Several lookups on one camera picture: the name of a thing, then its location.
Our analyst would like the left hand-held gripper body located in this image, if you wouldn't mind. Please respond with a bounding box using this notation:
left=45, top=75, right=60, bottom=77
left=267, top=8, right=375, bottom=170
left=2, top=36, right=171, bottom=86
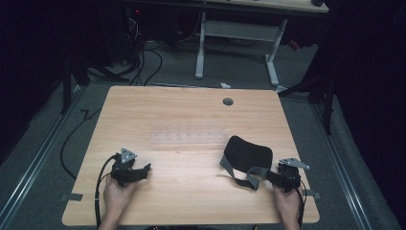
left=110, top=147, right=139, bottom=188

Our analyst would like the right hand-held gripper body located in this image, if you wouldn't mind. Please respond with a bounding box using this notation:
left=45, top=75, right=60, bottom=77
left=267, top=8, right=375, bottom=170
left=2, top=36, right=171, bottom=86
left=277, top=157, right=311, bottom=194

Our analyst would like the black eye mask grey strap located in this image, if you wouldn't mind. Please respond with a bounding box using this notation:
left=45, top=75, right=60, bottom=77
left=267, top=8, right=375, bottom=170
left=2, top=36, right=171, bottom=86
left=219, top=135, right=274, bottom=192

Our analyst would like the person's right hand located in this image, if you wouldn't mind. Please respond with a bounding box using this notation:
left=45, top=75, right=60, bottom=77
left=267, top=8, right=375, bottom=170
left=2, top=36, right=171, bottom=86
left=272, top=184, right=305, bottom=225

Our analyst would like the person's left hand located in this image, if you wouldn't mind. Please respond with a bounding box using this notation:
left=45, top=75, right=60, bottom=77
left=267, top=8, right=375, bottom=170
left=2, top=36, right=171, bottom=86
left=102, top=174, right=139, bottom=224

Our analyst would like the clear plastic strip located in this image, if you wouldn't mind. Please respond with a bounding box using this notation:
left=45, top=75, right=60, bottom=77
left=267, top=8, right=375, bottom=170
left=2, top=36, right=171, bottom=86
left=149, top=128, right=230, bottom=146

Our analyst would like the black metal stand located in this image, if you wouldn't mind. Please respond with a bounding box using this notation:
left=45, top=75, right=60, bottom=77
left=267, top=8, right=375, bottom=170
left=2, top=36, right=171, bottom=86
left=277, top=71, right=338, bottom=136
left=59, top=52, right=92, bottom=115

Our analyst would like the desk with white legs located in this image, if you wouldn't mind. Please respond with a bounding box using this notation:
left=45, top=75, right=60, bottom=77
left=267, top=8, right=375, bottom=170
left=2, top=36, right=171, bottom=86
left=191, top=0, right=329, bottom=94

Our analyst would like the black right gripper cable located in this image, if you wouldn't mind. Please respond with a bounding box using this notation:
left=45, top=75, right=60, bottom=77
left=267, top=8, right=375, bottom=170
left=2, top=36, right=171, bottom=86
left=281, top=172, right=308, bottom=228

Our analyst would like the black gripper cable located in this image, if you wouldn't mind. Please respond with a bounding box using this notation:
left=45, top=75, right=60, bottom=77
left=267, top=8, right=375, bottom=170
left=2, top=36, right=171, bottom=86
left=281, top=172, right=308, bottom=228
left=93, top=154, right=118, bottom=230

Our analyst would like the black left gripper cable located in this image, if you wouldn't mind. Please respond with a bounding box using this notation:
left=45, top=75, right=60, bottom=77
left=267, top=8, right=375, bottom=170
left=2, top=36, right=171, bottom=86
left=93, top=154, right=118, bottom=230

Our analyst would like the metal floor rail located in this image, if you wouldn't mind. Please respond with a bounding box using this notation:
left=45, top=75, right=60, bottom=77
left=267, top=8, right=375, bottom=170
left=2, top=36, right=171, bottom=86
left=309, top=101, right=373, bottom=230
left=0, top=85, right=84, bottom=230

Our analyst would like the black floor cable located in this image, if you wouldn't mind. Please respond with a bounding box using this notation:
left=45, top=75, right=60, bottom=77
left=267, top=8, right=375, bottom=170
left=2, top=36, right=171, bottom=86
left=59, top=108, right=103, bottom=180

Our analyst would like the bundle of black cables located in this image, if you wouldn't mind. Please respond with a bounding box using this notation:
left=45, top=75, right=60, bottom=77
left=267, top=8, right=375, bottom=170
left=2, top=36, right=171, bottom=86
left=85, top=12, right=165, bottom=87

